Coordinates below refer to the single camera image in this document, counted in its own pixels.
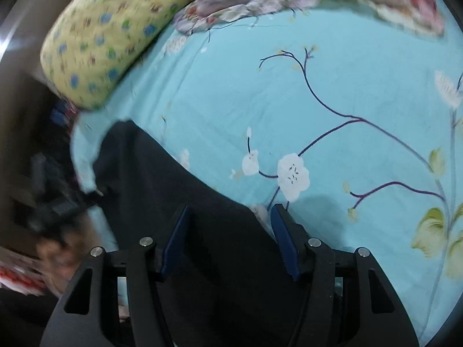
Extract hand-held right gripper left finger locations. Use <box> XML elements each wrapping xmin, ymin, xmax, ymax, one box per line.
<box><xmin>39</xmin><ymin>204</ymin><xmax>190</xmax><ymax>347</ymax></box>

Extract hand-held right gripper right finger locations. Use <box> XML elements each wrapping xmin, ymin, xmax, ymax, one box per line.
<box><xmin>271</xmin><ymin>203</ymin><xmax>420</xmax><ymax>347</ymax></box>

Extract black pants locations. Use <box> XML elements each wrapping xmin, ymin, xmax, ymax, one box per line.
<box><xmin>92</xmin><ymin>119</ymin><xmax>344</xmax><ymax>347</ymax></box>

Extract person's left hand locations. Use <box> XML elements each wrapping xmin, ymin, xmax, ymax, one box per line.
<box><xmin>36</xmin><ymin>239</ymin><xmax>83</xmax><ymax>295</ymax></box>

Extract red white printed cloth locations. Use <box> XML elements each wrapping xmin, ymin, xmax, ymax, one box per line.
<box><xmin>0</xmin><ymin>248</ymin><xmax>49</xmax><ymax>297</ymax></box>

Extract turquoise floral bed sheet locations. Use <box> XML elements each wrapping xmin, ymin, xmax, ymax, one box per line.
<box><xmin>70</xmin><ymin>0</ymin><xmax>463</xmax><ymax>347</ymax></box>

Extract yellow printed pillow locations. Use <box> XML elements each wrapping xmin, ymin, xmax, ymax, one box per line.
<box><xmin>40</xmin><ymin>0</ymin><xmax>203</xmax><ymax>111</ymax></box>

